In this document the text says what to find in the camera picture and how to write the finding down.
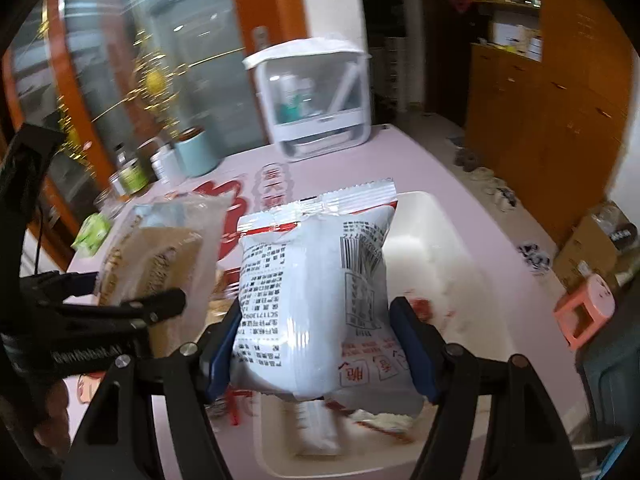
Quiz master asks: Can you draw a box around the green label bottle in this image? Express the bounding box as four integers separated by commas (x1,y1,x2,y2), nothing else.
114,144,147,197

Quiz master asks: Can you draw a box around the person's left hand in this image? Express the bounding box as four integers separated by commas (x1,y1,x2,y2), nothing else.
30,375,72,461

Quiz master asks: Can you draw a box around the black cable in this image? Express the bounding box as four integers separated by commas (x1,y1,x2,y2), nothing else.
33,192,48,273

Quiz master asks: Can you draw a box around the wooden cupboard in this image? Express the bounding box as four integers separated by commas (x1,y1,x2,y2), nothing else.
464,0,632,243

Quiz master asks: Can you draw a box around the large rice cracker packet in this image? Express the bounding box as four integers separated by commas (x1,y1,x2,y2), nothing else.
96,191,237,361

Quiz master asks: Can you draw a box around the dark teal container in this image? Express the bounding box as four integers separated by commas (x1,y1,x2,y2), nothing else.
574,327,640,438

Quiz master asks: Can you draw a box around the clear glass cup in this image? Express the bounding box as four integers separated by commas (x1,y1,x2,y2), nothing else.
94,187,127,217

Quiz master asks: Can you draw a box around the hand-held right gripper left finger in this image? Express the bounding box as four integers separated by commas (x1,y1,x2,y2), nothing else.
60,302,244,480

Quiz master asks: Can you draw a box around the grey slipper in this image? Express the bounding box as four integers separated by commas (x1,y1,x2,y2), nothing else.
453,146,480,172

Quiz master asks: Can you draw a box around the glass door wooden cabinet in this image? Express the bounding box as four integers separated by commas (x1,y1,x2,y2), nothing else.
0,0,301,261

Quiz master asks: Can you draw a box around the cardboard box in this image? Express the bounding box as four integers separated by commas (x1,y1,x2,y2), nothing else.
551,199,637,292

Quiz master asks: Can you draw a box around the white plastic storage bin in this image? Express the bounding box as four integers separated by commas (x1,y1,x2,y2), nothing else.
250,190,517,480

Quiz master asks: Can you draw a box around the pink plastic stool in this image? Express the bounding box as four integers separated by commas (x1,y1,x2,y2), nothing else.
551,274,617,352

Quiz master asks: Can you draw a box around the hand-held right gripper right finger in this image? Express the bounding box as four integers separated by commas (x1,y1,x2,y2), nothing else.
389,296,601,480

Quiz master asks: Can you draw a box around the teal canister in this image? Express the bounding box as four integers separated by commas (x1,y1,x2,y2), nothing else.
171,126,222,179

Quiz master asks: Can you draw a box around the pink printed tablecloth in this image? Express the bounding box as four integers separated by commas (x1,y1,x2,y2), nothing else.
65,122,591,480

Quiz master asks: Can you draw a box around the white pump bottle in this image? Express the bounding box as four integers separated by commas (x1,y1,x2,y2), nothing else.
149,146,179,184

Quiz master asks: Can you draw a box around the gold ornament tree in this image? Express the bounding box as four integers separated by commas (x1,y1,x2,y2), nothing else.
57,27,203,161

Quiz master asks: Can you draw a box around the white clear-front organizer box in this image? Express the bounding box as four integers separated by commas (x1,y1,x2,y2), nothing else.
241,34,374,163

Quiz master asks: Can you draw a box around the patterned slipper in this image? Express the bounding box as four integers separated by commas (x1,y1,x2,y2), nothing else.
516,241,554,277

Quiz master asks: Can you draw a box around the green tissue pack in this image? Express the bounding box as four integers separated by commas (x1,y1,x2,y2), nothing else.
69,211,114,257

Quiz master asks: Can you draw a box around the white grey snack bag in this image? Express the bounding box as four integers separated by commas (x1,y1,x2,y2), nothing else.
231,176,427,417

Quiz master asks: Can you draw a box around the white wire rack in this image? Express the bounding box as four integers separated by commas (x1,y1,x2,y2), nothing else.
572,432,628,468

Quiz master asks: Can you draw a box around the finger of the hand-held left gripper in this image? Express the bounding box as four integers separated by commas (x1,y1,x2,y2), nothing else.
21,269,102,303
47,286,188,328

